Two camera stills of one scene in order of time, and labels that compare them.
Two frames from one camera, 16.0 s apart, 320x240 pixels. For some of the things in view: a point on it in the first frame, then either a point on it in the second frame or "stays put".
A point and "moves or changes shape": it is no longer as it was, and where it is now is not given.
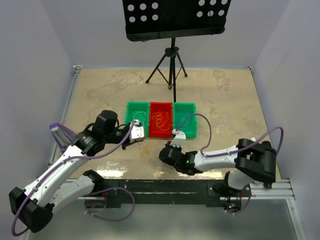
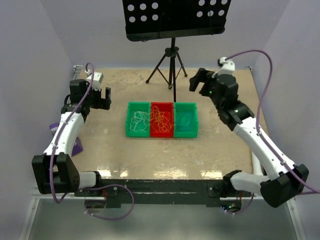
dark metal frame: (169, 191) stays put
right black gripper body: (178, 149) -> (207, 90)
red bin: (161, 119) stays put
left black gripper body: (116, 136) -> (94, 98)
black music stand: (149, 20) stays put
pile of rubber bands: (161, 120) moves or changes shape
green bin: (139, 110) stays put
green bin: (181, 111) stays put
